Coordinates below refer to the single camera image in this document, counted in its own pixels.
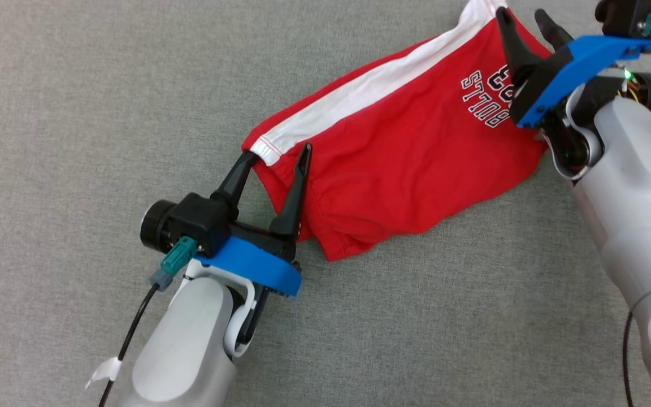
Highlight black right camera cable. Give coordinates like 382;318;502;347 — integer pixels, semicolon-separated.
621;310;637;407

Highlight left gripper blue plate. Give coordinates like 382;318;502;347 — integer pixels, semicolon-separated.
193;142;313;350

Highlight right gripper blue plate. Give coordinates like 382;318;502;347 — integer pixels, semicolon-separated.
494;6;651;179

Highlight teal left camera connector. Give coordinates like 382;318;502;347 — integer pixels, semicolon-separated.
149;236;198;292

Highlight red white Bulls shorts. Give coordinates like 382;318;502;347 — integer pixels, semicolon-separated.
241;0;555;262

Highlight black camera cable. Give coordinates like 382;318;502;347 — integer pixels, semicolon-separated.
98;284;160;407
621;310;637;407

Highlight white cable tag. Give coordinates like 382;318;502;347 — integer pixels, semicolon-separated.
85;356;123;391

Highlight black left camera cable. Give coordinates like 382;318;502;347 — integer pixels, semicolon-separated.
98;284;160;407

